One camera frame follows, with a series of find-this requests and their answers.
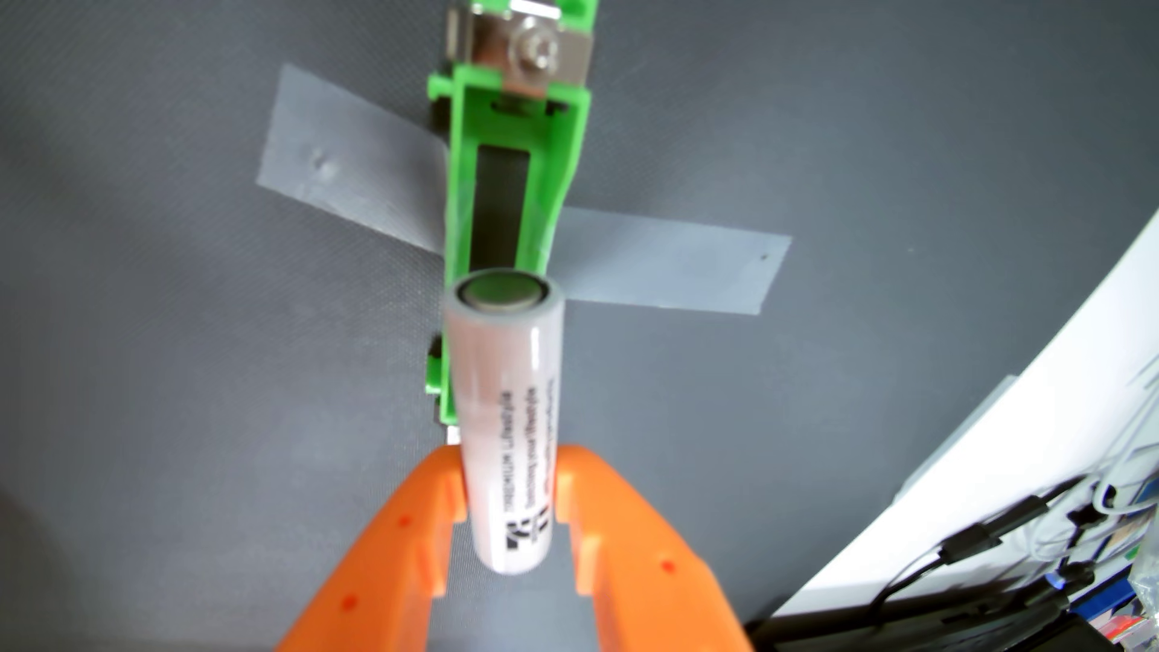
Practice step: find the green battery holder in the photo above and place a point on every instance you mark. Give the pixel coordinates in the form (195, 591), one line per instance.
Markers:
(462, 181)

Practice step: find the white cylindrical battery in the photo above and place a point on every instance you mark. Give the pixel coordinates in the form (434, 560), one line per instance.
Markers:
(503, 407)

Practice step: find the dark grey table mat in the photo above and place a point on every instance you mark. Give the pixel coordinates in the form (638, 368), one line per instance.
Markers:
(181, 362)

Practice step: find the black Dell laptop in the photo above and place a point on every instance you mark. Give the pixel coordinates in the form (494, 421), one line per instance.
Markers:
(951, 634)

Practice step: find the grey tape strip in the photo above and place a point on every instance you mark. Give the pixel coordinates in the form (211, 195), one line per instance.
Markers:
(670, 263)
(353, 163)

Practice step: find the small blue box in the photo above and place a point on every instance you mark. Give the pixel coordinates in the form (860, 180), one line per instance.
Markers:
(1109, 602)

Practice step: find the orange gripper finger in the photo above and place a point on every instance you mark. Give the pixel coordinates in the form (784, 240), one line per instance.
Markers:
(389, 570)
(643, 579)

